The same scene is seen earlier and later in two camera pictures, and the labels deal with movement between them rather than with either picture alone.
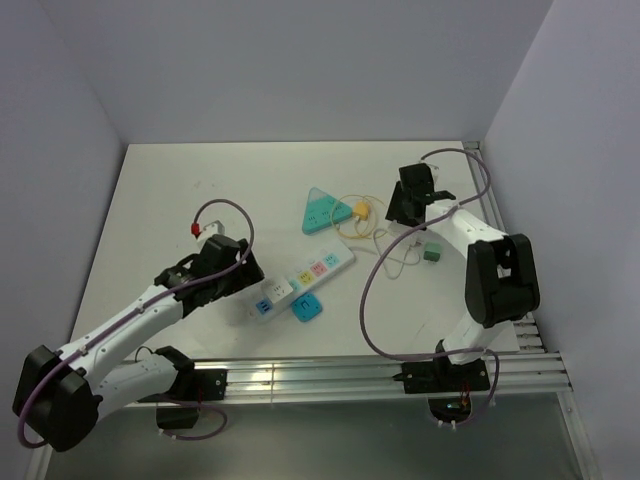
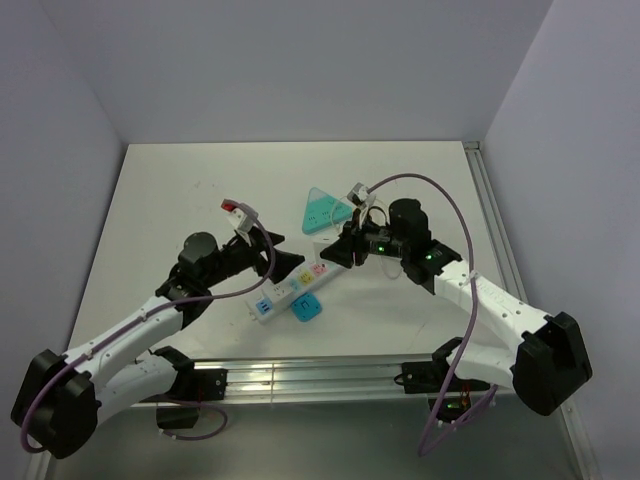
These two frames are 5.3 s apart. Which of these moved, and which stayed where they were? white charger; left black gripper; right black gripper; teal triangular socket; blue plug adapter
Moved: right black gripper; white charger; left black gripper
Stayed: blue plug adapter; teal triangular socket
